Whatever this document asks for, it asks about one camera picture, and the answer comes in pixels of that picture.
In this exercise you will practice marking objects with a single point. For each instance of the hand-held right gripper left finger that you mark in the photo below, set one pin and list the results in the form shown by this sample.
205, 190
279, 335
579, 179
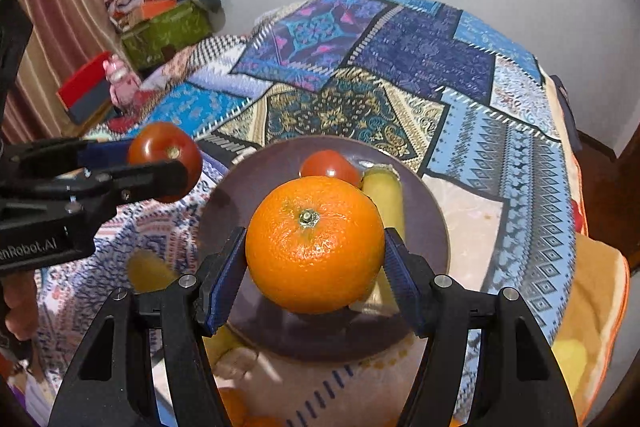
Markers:
226, 279

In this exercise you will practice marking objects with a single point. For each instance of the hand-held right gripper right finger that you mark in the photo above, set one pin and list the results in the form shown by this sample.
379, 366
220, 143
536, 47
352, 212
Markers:
400, 279

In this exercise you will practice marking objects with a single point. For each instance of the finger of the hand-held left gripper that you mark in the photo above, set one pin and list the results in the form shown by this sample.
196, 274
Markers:
145, 179
107, 153

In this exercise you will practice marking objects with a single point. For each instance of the red tomato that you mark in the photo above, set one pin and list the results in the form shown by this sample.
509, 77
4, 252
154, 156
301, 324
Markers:
327, 167
167, 144

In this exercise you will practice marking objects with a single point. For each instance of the purple plate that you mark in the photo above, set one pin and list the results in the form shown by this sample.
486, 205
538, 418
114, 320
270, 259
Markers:
230, 207

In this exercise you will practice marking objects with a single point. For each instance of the large orange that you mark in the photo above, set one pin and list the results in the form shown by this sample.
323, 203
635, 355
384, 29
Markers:
315, 244

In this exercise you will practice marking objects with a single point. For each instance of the person's left hand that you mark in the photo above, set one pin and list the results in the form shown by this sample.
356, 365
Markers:
20, 307

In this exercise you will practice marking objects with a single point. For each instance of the red and black box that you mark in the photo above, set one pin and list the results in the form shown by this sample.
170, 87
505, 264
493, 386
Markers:
82, 87

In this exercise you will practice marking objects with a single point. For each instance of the pink doll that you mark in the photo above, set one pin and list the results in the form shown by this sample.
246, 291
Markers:
122, 82

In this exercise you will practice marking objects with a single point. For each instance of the yellow banana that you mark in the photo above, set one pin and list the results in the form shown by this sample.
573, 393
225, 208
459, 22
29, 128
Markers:
147, 269
387, 202

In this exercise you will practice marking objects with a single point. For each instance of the small orange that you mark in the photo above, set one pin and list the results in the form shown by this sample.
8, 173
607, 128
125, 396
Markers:
232, 407
260, 422

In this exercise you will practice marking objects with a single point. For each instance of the green patterned box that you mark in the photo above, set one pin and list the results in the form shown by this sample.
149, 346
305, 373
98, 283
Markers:
167, 32

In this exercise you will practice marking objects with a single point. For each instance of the striped brown curtain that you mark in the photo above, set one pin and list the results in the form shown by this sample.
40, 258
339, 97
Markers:
55, 7

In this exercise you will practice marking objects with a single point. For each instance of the orange yellow blanket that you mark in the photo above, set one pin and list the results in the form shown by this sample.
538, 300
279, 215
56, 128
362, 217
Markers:
595, 297

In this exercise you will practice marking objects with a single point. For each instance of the blue patchwork blanket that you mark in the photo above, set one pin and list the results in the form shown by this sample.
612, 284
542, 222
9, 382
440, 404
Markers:
400, 57

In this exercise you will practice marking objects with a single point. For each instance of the brown wooden furniture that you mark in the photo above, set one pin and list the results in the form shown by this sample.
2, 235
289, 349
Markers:
607, 187

